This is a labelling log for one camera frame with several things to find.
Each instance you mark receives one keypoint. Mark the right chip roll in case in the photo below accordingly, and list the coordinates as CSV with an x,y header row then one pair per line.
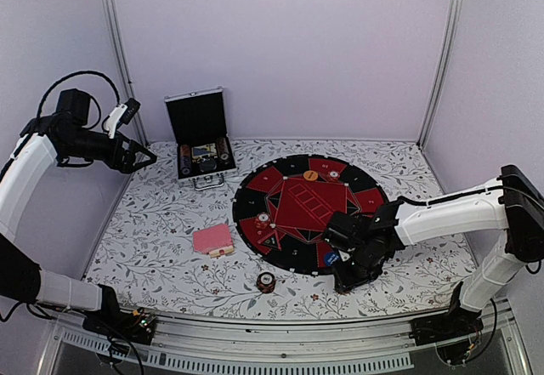
x,y
224,153

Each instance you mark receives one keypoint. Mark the blue card deck in case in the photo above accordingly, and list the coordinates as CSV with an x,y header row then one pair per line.
x,y
203,151

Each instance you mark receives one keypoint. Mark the floral table cloth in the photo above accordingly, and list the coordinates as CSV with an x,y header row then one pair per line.
x,y
146,253

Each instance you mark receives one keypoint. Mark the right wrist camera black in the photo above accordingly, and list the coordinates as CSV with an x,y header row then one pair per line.
x,y
344,232

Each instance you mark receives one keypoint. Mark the red chips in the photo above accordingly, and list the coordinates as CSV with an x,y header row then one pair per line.
x,y
333,176
262,221

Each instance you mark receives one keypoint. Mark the orange big blind button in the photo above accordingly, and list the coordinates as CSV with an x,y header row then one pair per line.
x,y
310,175

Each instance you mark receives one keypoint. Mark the aluminium poker case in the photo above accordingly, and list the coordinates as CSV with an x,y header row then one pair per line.
x,y
198,118

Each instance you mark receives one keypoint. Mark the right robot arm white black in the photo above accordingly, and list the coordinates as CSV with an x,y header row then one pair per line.
x,y
508,203

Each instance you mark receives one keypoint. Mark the triangular all in marker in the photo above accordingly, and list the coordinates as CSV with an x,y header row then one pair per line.
x,y
271,242

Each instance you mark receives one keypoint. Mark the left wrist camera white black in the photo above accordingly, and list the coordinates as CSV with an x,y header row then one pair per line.
x,y
122,114

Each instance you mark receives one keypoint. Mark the red backed card deck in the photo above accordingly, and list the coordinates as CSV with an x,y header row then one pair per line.
x,y
215,241

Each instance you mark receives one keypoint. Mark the front aluminium rail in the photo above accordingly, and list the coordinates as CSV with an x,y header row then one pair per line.
x,y
190,344

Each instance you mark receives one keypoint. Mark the left aluminium frame post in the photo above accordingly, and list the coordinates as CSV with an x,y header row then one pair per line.
x,y
117,47

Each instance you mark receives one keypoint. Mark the aluminium frame post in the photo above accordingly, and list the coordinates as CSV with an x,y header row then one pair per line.
x,y
117,47
451,24

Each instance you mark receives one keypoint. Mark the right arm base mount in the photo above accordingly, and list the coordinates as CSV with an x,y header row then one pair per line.
x,y
455,336

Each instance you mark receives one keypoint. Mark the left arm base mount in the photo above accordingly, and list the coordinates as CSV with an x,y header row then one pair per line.
x,y
137,326

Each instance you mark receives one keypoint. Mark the blue small blind button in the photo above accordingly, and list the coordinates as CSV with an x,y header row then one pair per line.
x,y
330,258

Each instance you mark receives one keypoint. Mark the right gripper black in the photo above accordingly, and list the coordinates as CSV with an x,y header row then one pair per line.
x,y
345,282

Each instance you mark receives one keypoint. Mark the black dealer button in case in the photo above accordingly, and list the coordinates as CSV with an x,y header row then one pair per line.
x,y
207,165

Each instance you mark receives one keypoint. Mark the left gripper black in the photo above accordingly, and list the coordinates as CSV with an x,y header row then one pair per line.
x,y
126,163

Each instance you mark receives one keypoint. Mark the round red black poker mat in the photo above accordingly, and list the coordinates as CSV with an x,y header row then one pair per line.
x,y
299,209

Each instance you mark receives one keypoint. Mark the black brown chip stack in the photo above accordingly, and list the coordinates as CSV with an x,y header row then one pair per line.
x,y
266,282

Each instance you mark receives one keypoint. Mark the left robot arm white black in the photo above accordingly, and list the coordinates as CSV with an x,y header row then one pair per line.
x,y
54,140

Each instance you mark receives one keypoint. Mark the right aluminium frame post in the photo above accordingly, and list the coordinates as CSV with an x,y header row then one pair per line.
x,y
451,24

